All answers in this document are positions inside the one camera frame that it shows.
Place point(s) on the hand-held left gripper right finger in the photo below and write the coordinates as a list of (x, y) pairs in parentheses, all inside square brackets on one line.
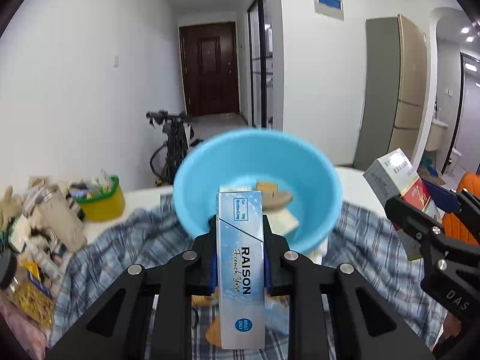
[(275, 266)]

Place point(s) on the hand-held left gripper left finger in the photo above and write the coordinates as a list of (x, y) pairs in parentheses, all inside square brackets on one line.
[(204, 266)]

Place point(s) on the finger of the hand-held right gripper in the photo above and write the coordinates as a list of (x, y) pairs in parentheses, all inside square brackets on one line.
[(412, 219), (444, 197)]

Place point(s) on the light blue tall carton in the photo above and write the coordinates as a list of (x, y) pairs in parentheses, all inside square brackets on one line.
[(240, 270)]

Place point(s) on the white red gold cigarette box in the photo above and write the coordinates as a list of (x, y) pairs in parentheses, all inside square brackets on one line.
[(390, 176)]

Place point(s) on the blue plastic basin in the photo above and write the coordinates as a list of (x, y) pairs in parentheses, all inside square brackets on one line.
[(243, 157)]

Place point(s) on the white box with green edge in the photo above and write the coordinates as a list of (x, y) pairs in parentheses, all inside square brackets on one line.
[(410, 247)]

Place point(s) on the orange chair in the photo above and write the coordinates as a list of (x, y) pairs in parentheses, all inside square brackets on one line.
[(470, 183)]

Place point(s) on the white small box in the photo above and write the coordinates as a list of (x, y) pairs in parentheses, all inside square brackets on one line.
[(287, 222), (234, 188)]

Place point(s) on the white washbasin cabinet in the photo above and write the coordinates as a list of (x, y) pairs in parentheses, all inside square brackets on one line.
[(437, 133)]

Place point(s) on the brown wooden object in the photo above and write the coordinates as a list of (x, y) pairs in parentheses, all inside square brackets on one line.
[(277, 199)]

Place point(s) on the tan patterned small box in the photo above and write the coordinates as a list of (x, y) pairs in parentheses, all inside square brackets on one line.
[(267, 186)]

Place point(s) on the blue plaid cloth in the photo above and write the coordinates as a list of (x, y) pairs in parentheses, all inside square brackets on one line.
[(112, 255)]

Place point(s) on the yellow basket with green rim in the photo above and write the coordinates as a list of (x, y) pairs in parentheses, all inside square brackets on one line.
[(103, 206)]

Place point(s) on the grey and gold refrigerator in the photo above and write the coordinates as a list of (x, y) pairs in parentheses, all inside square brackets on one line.
[(378, 93)]

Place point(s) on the black bicycle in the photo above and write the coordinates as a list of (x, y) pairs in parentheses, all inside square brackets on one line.
[(176, 146)]

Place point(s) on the assorted small packets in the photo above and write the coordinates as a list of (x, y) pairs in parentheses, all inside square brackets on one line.
[(93, 187)]

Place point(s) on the clear plastic jar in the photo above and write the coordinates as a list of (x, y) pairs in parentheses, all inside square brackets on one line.
[(56, 213)]

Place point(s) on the yellow patterned bag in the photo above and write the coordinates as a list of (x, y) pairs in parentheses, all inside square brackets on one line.
[(32, 292)]

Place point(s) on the black framed glass sliding door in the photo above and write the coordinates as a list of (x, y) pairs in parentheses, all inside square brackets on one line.
[(260, 82)]

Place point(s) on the dark brown door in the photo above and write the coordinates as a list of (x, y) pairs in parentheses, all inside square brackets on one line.
[(210, 71)]

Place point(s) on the pink cloth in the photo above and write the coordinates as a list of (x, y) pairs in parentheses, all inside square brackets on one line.
[(18, 326)]

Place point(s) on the beige plush toy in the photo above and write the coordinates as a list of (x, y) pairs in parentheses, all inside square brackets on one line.
[(9, 202)]

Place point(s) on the white light switch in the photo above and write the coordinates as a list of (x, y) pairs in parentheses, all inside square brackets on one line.
[(115, 61)]

